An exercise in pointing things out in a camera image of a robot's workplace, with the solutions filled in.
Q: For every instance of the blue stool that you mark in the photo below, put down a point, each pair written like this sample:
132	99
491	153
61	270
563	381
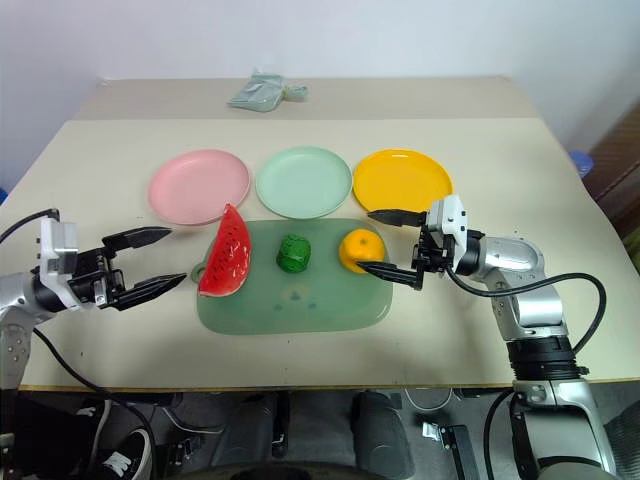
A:
582	162

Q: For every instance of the light green plate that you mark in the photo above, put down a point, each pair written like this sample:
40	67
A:
303	182

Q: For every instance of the black caster bracket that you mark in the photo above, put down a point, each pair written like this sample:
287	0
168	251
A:
452	442

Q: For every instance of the pink plate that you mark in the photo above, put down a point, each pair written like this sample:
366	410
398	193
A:
199	187

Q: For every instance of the red watermelon slice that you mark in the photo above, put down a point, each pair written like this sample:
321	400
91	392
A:
229	257

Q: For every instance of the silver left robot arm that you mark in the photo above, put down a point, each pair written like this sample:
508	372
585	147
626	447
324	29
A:
15	320

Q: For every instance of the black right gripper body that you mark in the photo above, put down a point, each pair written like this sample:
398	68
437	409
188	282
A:
432	250

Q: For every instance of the orange fruit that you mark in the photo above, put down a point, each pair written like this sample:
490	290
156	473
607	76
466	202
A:
360	247

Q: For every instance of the crumpled green plastic bag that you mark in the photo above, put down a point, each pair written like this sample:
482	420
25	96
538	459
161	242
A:
260	92

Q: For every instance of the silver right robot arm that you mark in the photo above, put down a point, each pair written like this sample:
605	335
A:
540	320

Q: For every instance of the black and white sneaker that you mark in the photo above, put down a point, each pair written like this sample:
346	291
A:
122	452

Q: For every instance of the translucent green cutting board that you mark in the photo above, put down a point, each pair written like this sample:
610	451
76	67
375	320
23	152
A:
300	295

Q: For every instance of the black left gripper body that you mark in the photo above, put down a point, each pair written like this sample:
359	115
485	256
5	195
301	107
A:
97	280

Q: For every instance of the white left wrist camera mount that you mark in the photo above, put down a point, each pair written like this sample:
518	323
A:
56	250

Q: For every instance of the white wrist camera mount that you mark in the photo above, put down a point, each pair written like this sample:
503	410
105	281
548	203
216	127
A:
56	250
452	215

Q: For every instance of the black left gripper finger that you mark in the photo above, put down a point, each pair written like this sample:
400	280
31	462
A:
137	237
147	289

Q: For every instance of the green pepper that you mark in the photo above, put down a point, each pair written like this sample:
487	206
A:
293	254

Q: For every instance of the brown wooden cabinet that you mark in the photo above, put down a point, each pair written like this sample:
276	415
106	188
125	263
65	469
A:
617	170

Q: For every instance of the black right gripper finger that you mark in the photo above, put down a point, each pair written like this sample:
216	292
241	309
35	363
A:
397	216
392	272

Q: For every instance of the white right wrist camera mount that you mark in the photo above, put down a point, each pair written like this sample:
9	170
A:
452	215

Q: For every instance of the yellow plate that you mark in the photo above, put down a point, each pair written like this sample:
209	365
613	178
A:
402	179

